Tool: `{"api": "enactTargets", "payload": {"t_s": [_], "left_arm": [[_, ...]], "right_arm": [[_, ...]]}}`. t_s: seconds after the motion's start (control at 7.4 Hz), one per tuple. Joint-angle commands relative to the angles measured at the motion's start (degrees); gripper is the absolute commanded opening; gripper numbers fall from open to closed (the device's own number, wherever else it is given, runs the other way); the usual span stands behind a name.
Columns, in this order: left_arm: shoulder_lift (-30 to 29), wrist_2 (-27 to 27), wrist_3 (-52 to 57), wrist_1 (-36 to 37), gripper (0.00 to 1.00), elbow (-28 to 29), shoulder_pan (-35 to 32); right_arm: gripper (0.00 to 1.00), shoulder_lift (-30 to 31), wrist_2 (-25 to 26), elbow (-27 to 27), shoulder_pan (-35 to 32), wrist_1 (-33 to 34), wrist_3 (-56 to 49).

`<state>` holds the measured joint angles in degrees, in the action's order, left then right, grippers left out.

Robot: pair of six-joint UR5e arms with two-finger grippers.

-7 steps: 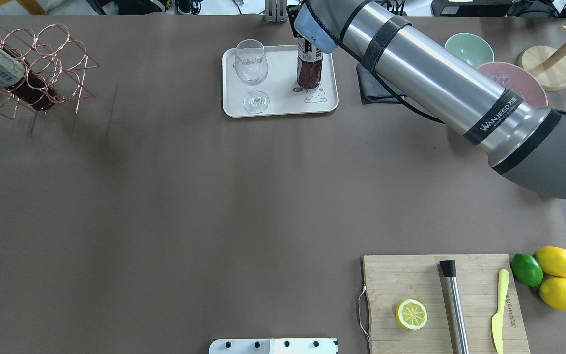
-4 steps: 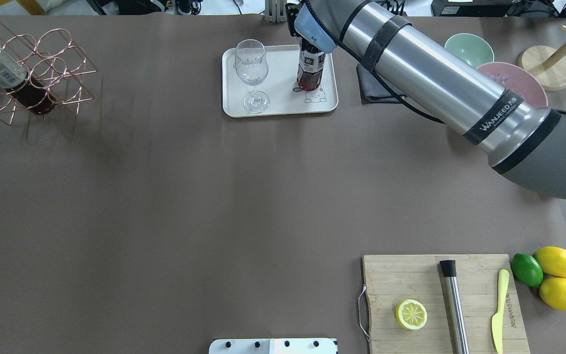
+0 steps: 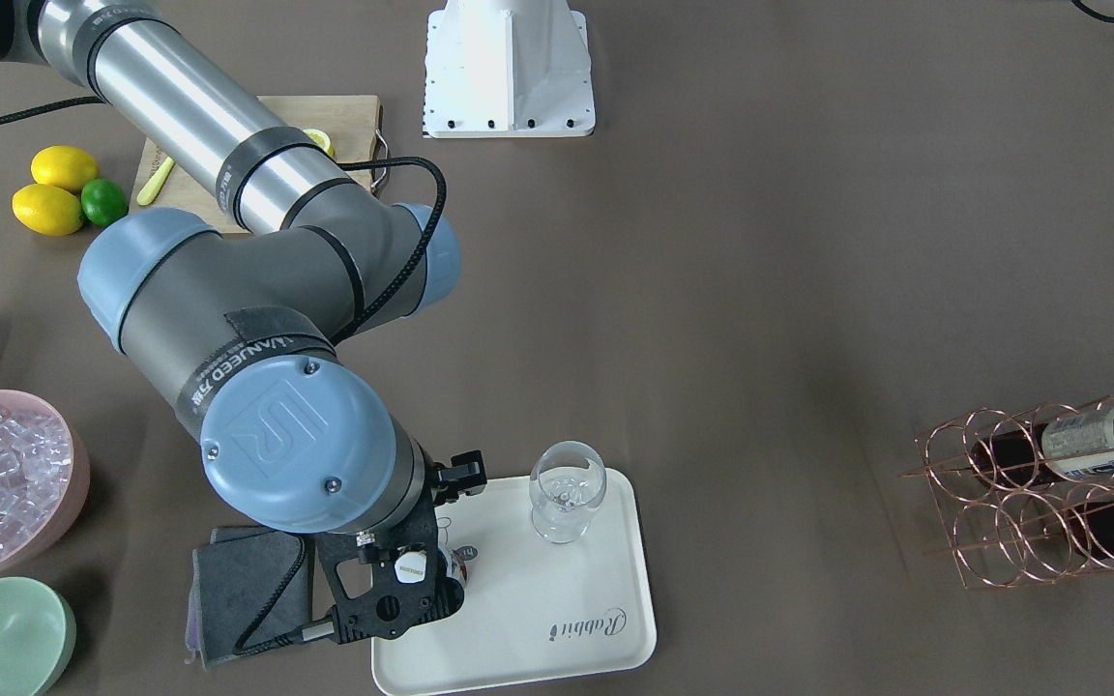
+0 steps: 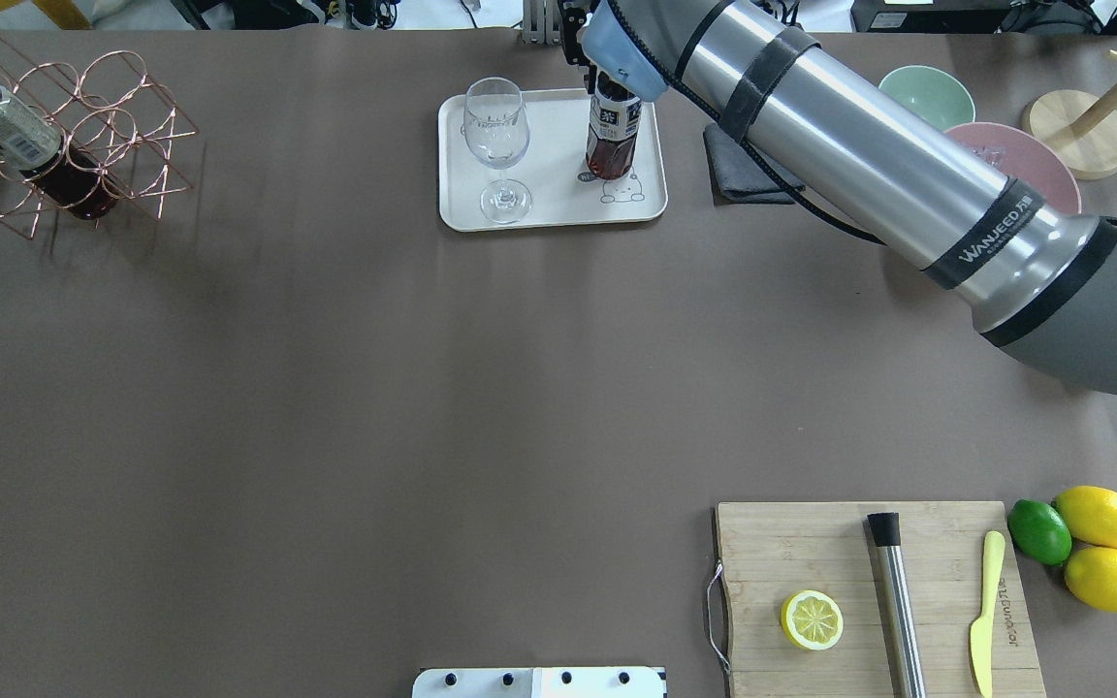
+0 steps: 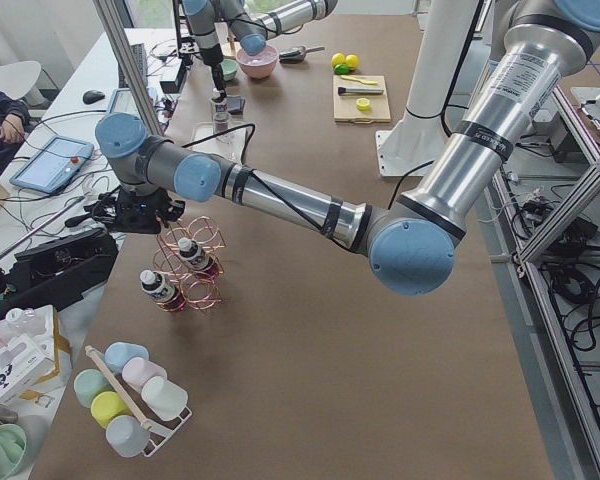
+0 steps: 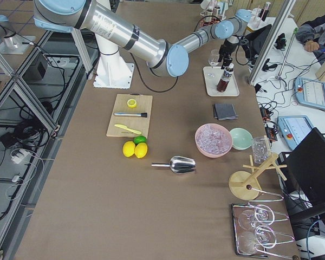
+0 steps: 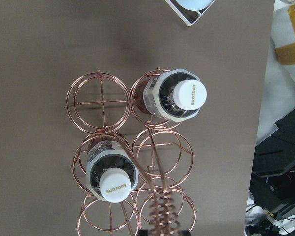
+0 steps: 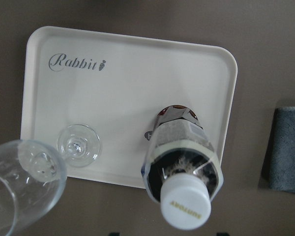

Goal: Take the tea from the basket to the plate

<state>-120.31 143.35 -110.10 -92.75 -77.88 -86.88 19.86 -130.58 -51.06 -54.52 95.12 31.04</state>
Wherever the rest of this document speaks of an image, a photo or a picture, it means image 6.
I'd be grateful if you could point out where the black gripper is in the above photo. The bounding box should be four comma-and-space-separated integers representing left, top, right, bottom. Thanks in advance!
219, 36, 249, 68

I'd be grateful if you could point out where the clear wine glass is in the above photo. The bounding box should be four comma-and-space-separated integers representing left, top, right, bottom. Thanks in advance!
208, 49, 220, 77

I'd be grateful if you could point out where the wooden cup tree stand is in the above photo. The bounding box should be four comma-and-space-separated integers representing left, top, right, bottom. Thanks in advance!
229, 142, 287, 201

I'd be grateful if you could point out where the steel ice scoop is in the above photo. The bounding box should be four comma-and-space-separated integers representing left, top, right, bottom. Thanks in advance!
151, 156, 196, 174

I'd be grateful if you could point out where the whole yellow lemon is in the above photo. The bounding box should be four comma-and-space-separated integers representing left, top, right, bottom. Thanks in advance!
122, 141, 136, 158

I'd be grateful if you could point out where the black monitor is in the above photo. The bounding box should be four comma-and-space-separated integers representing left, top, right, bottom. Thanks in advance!
284, 127, 325, 225

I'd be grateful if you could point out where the green empty bowl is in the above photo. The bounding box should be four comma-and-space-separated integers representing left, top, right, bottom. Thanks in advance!
230, 128, 253, 151

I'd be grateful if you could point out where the tea bottle white cap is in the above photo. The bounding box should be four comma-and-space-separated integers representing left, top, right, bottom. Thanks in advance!
217, 63, 234, 92

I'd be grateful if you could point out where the pink bowl of ice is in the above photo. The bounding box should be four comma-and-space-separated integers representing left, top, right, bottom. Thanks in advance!
194, 123, 233, 158

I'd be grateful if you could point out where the steel muddler black tip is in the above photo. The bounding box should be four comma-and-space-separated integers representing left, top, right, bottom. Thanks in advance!
113, 112, 148, 118

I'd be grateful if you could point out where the upside-down wine glass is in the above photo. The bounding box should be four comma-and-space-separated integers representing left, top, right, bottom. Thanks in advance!
237, 225, 277, 255
238, 204, 275, 230

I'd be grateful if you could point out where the cream serving tray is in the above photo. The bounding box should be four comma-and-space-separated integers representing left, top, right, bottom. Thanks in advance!
203, 66, 239, 97

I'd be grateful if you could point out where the green lime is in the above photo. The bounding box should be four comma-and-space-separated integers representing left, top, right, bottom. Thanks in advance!
133, 135, 147, 145

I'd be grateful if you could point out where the clear glass mug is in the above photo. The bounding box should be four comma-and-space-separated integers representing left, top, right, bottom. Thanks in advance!
251, 136, 270, 164

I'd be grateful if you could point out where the half lemon slice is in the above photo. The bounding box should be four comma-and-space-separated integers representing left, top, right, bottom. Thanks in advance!
127, 99, 137, 108

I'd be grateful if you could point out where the grey folded cloth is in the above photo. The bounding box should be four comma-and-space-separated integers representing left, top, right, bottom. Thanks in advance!
213, 103, 238, 121

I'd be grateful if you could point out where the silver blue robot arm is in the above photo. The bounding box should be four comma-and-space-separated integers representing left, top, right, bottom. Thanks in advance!
34, 1, 251, 77

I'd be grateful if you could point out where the yellow plastic knife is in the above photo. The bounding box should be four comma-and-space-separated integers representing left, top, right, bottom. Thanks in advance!
114, 123, 142, 135

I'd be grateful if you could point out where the blue teach pendant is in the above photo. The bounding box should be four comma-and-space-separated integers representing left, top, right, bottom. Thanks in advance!
294, 77, 325, 110
277, 115, 314, 150

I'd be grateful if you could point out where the bamboo cutting board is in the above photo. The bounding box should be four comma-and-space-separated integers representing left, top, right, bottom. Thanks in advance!
106, 94, 153, 138

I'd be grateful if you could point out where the metal glass rack tray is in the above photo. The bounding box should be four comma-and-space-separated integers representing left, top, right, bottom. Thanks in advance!
231, 204, 296, 259

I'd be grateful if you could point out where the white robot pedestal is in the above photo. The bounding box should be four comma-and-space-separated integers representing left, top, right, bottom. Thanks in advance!
86, 0, 134, 89

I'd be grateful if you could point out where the copper wire bottle basket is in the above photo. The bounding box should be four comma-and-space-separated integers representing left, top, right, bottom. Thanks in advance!
197, 6, 226, 28

